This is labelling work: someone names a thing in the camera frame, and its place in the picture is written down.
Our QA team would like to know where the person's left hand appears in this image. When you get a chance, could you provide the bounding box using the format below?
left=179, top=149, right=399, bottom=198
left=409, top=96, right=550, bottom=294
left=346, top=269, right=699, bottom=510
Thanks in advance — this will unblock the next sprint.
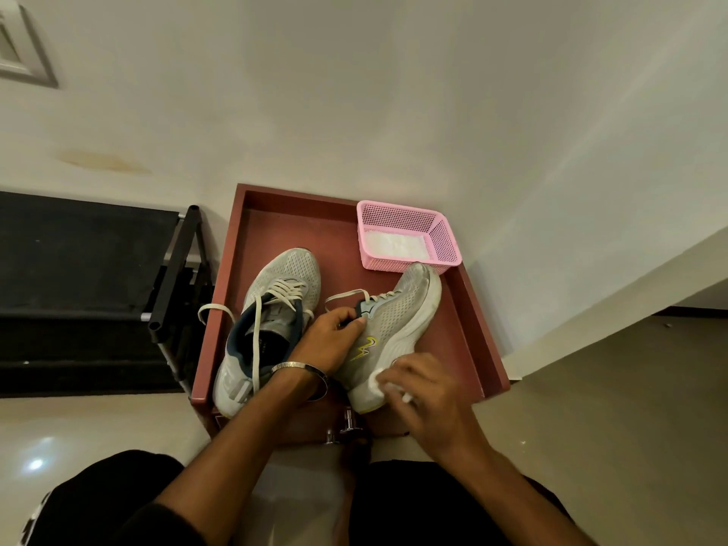
left=288, top=306, right=368, bottom=388

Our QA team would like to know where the person's right hand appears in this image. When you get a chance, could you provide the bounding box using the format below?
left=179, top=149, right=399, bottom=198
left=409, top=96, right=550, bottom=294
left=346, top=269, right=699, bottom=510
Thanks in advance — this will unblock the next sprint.
left=375, top=352, right=493, bottom=467

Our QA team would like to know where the white wipe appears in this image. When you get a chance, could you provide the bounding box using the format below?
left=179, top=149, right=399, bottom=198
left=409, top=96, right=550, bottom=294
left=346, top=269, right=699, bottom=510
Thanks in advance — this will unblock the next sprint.
left=368, top=366, right=413, bottom=406

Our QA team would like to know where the grey sneaker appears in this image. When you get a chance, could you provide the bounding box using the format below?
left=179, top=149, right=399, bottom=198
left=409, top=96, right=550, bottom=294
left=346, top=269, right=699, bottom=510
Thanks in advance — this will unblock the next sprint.
left=197, top=247, right=322, bottom=419
left=325, top=262, right=443, bottom=415

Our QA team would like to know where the reddish-brown side table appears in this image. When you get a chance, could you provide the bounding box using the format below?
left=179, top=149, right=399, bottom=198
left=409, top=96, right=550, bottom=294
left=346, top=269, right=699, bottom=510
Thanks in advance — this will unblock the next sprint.
left=190, top=183, right=512, bottom=447

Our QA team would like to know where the black shoe rack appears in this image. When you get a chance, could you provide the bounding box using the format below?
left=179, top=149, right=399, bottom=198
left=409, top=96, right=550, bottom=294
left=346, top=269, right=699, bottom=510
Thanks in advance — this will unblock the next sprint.
left=0, top=190, right=216, bottom=399

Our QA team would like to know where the person's left forearm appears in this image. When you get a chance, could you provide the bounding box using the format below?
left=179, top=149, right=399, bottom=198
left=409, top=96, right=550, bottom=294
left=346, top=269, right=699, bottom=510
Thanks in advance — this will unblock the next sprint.
left=153, top=369, right=319, bottom=546

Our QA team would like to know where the stack of white wipes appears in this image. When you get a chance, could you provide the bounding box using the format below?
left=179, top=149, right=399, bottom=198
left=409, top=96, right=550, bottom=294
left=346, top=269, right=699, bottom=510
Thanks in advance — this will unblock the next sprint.
left=363, top=230, right=431, bottom=262

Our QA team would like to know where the pink plastic basket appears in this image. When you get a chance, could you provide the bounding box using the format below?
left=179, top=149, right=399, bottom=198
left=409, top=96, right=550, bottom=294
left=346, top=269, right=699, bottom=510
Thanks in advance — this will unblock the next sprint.
left=356, top=199, right=463, bottom=275

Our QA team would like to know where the silver bracelet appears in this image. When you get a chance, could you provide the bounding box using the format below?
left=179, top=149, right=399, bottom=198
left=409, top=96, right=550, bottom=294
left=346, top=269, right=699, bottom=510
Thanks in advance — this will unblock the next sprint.
left=270, top=360, right=330, bottom=403

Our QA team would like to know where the white wall socket plate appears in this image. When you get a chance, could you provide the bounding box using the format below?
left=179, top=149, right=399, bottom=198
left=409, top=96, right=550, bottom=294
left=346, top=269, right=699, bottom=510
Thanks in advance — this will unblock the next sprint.
left=0, top=2, right=60, bottom=89

